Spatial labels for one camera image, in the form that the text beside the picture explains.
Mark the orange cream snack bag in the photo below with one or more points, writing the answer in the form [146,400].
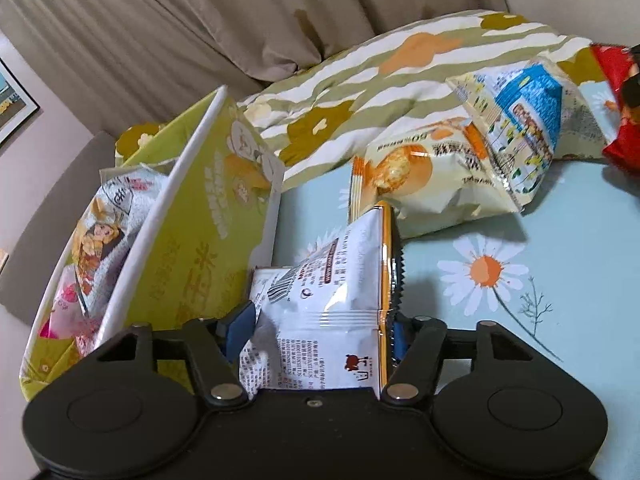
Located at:
[434,176]

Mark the beige curtain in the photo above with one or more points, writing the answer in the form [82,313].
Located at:
[115,63]

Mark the red chips bag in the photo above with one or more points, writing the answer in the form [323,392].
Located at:
[620,66]

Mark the grey headboard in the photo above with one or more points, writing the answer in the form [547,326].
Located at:
[27,273]

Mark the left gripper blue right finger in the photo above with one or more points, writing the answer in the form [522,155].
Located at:
[403,332]

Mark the framed wall picture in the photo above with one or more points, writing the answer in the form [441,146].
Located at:
[17,106]

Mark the pink snack bag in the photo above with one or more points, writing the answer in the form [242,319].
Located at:
[67,320]

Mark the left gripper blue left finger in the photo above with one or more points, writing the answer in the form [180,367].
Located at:
[236,328]

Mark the red white cartoon snack bag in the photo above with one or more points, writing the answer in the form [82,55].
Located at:
[106,232]

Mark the floral striped duvet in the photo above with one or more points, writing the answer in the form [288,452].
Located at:
[319,118]

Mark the blue white snack bag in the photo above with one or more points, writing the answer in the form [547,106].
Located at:
[530,117]

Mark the light blue daisy sheet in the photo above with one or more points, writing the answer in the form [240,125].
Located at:
[564,277]

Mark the white barcode snack bag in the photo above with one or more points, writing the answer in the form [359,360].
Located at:
[326,323]

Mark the green cardboard snack box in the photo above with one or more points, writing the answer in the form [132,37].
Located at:
[213,223]

